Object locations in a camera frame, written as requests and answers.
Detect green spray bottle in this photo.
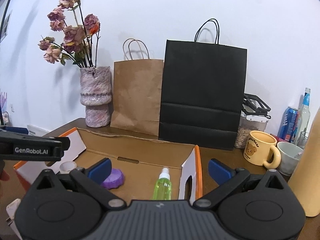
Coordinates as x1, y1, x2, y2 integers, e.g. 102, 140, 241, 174
151, 167, 173, 200

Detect yellow bear mug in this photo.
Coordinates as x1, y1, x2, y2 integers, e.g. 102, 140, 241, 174
243, 130, 282, 169

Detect wall picture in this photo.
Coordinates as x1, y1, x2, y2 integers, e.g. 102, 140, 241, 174
0, 10, 13, 43

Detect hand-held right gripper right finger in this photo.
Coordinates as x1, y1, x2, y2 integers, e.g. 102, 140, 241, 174
194, 158, 284, 209

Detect pink mottled ceramic vase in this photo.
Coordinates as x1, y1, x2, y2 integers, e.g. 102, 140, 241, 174
80, 66, 112, 128

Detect white yellow charger plug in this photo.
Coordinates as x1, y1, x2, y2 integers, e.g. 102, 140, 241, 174
6, 198, 23, 240

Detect clear food container black lid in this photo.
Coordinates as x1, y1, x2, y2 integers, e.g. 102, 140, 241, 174
234, 93, 272, 149

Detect purple ridged bottle cap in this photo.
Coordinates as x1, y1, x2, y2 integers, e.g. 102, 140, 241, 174
101, 168, 125, 190

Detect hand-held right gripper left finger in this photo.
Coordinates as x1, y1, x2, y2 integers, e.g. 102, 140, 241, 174
35, 158, 127, 209

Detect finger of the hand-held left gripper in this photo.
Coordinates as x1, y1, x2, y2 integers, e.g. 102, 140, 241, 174
0, 131, 71, 153
0, 127, 29, 136

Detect dried pink roses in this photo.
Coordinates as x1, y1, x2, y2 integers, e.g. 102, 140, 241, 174
38, 0, 101, 69

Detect blue drink can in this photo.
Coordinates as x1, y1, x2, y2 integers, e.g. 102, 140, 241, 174
277, 106, 299, 143

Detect cluttered utility cart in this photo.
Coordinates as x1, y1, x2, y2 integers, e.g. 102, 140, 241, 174
0, 90, 13, 128

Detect clear drinking glass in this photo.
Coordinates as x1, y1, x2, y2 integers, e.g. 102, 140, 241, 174
297, 131, 310, 148

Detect pale green cup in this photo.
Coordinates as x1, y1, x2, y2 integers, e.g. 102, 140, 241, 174
276, 142, 304, 177

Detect red cardboard box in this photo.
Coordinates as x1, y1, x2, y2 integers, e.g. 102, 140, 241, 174
14, 127, 203, 205

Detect black paper bag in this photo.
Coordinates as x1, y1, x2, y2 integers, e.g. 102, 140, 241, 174
158, 19, 248, 151

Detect brown paper bag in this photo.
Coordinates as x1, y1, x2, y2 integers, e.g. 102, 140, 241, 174
110, 38, 165, 137

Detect white heater panel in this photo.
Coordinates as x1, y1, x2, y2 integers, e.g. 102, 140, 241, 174
27, 124, 50, 137

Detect yellow thermos jug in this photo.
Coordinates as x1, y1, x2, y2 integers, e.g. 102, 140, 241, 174
287, 110, 320, 217

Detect glass bottle blue label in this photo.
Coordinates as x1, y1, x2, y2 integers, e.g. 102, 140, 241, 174
295, 87, 312, 144

